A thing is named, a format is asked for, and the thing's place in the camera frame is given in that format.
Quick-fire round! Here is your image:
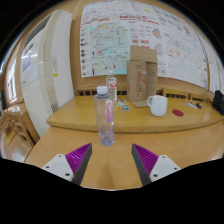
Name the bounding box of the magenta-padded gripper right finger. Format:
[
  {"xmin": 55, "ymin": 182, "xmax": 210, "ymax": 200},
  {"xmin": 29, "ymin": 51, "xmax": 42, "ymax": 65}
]
[{"xmin": 130, "ymin": 143, "xmax": 183, "ymax": 187}]

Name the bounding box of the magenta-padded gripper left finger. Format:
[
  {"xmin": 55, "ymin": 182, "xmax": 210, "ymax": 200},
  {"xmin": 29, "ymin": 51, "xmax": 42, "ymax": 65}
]
[{"xmin": 41, "ymin": 142, "xmax": 93, "ymax": 187}]

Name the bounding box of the clear bottle with pink label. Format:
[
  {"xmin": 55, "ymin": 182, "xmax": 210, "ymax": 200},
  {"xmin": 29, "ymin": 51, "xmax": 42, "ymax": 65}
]
[{"xmin": 92, "ymin": 85, "xmax": 116, "ymax": 147}]

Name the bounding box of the flat round red coaster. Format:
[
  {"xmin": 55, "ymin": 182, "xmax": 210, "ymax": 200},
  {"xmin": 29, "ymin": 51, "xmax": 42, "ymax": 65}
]
[{"xmin": 171, "ymin": 108, "xmax": 185, "ymax": 118}]

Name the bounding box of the wooden chair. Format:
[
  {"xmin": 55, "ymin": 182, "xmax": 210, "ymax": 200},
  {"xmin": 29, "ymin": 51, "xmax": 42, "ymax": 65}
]
[{"xmin": 2, "ymin": 103, "xmax": 36, "ymax": 151}]

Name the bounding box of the white ceramic mug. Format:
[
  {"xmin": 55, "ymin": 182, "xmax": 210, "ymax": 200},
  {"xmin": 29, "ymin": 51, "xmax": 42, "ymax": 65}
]
[{"xmin": 146, "ymin": 94, "xmax": 169, "ymax": 118}]

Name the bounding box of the black bag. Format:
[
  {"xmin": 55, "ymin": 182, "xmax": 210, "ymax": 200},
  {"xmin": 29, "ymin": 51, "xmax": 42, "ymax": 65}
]
[{"xmin": 211, "ymin": 89, "xmax": 224, "ymax": 116}]

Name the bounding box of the brown cardboard box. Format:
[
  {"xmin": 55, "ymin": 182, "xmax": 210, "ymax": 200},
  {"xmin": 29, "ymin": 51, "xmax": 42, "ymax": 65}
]
[{"xmin": 125, "ymin": 45, "xmax": 159, "ymax": 109}]

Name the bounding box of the clear bottle with red label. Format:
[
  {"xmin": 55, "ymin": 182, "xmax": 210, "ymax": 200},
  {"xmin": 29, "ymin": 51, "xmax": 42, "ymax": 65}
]
[{"xmin": 105, "ymin": 69, "xmax": 118, "ymax": 103}]

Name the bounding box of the large printed wall poster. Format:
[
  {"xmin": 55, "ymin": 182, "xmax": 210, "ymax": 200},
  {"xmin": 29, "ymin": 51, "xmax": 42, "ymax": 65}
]
[{"xmin": 79, "ymin": 0, "xmax": 224, "ymax": 96}]

